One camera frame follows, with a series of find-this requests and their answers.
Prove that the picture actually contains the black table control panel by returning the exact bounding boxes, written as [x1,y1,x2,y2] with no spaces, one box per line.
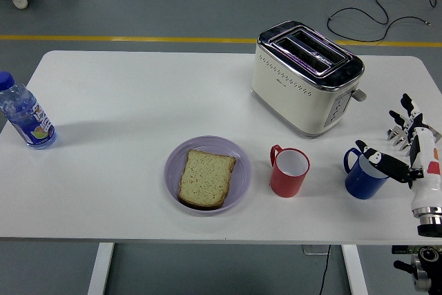
[391,245,421,255]

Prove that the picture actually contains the cream toaster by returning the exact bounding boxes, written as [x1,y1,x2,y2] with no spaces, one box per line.
[251,20,367,140]

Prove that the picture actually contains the white table leg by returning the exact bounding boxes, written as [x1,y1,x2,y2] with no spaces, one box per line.
[341,245,369,295]
[86,242,115,295]

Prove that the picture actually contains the purple plate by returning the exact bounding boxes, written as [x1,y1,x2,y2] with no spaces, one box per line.
[163,135,253,218]

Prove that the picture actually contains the steel toast tongs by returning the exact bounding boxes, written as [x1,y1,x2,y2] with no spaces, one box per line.
[385,122,415,153]

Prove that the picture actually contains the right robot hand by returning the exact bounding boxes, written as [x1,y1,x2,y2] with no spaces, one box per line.
[354,93,442,211]

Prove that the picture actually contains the bread slice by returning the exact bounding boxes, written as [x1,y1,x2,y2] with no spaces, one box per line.
[177,149,238,211]

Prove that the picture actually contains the red cup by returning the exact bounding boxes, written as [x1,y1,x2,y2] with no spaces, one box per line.
[269,144,311,199]

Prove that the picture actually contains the plastic water bottle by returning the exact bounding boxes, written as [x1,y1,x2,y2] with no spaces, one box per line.
[0,71,58,151]

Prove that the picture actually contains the blue cup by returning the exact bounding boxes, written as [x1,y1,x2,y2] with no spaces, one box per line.
[343,147,391,200]

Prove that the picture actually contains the black cable under table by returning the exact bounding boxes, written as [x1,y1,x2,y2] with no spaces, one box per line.
[317,245,332,295]

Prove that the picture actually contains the grey box under table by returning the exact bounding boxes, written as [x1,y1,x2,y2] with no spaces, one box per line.
[302,245,332,256]

